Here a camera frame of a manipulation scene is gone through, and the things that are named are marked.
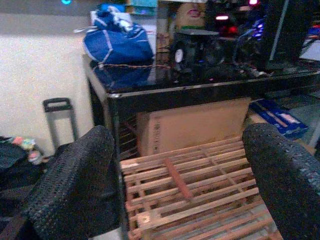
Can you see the glossy black table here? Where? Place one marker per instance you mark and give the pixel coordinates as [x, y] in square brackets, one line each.
[175, 95]

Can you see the colourful small soft item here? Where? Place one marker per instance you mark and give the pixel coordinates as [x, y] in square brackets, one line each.
[25, 143]

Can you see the black bag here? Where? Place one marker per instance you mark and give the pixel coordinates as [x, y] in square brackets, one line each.
[12, 160]

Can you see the black computer monitor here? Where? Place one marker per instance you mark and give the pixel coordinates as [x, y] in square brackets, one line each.
[287, 37]

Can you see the wooden slatted rack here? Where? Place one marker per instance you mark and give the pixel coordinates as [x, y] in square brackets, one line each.
[200, 175]

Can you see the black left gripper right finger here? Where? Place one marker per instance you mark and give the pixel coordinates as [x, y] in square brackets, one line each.
[287, 180]

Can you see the black computer fan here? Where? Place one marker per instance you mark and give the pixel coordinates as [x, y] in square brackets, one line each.
[197, 51]

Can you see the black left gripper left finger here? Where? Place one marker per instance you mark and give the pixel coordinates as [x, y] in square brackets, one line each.
[75, 180]

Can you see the flat blue printed box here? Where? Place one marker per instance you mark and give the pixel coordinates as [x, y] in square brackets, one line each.
[275, 115]

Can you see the cardboard box with lips print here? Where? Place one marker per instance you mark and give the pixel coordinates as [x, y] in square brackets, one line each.
[190, 15]

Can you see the brown cardboard box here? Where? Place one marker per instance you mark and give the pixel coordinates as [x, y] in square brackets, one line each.
[195, 125]

